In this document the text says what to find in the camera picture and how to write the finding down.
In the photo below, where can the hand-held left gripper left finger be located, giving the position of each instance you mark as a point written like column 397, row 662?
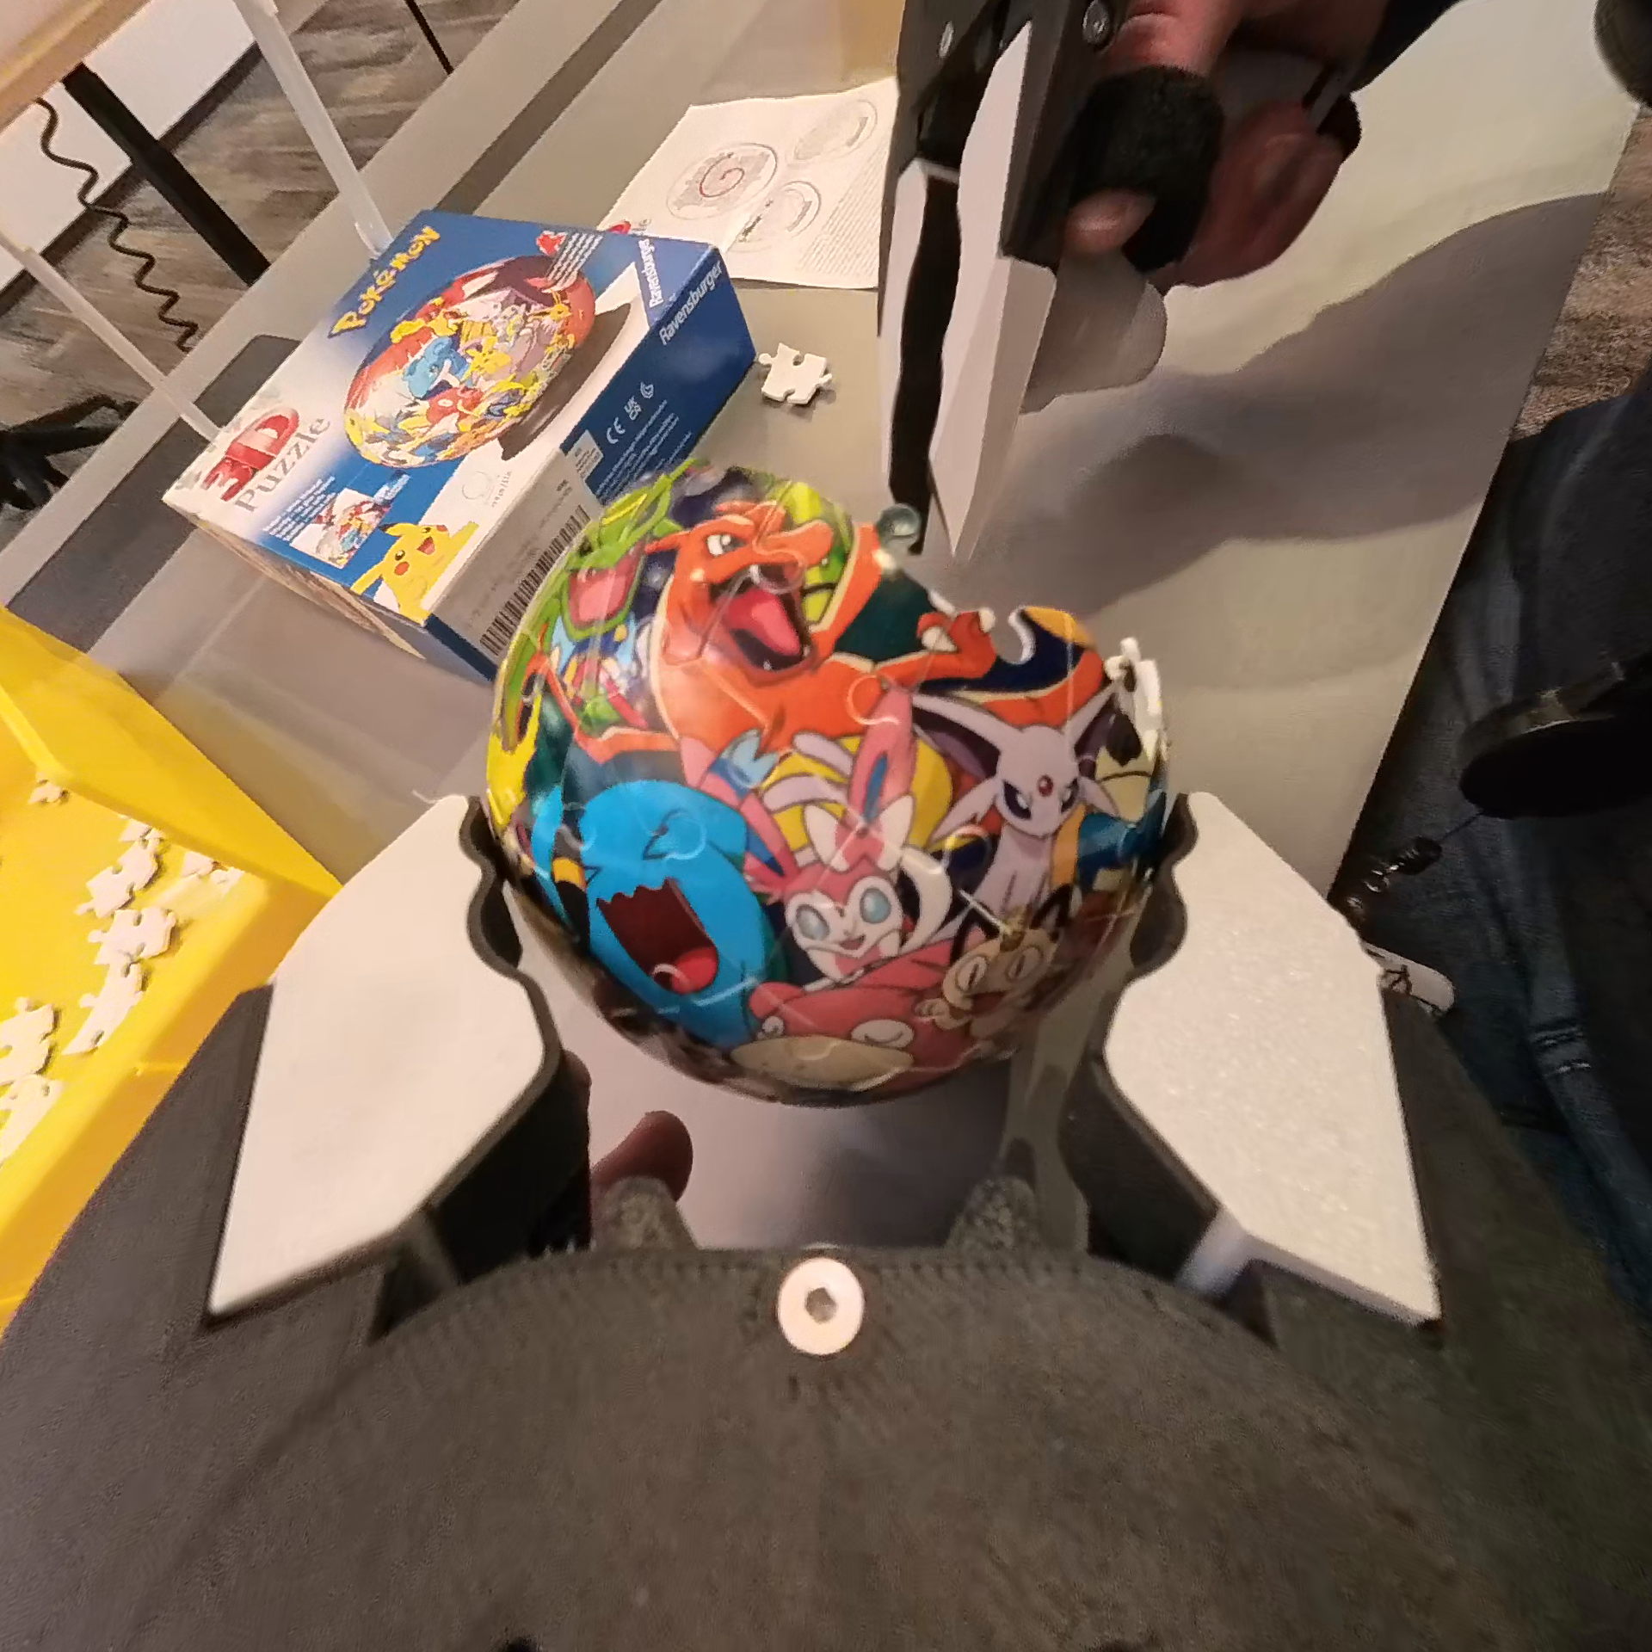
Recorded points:
column 362, row 1108

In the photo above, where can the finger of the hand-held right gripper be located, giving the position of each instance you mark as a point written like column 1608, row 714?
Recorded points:
column 916, row 283
column 993, row 363

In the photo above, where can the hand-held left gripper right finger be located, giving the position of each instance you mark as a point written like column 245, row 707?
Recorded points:
column 1278, row 1097

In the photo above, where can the white joined puzzle pieces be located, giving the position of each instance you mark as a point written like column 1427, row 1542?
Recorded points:
column 793, row 374

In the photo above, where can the yellow cardboard box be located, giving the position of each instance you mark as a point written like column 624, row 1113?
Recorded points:
column 76, row 775

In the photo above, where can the colourful puzzle ball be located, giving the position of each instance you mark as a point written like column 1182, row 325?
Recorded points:
column 825, row 801

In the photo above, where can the pile of white puzzle pieces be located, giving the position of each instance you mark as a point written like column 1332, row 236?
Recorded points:
column 116, row 928

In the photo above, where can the blue white puzzle box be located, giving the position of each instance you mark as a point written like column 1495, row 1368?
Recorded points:
column 388, row 451

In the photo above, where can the person's left hand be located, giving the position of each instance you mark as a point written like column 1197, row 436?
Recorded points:
column 645, row 1152

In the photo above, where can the white printed paper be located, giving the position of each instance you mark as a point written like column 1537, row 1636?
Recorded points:
column 761, row 168

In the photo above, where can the metal key clip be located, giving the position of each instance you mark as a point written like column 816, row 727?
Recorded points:
column 1388, row 867

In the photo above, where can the person's blue jeans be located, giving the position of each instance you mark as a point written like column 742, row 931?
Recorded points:
column 1549, row 968

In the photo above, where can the black round object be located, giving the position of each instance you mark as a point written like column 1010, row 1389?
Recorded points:
column 1549, row 742

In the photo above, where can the clear plastic strip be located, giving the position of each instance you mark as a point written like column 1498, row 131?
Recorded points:
column 116, row 341
column 323, row 129

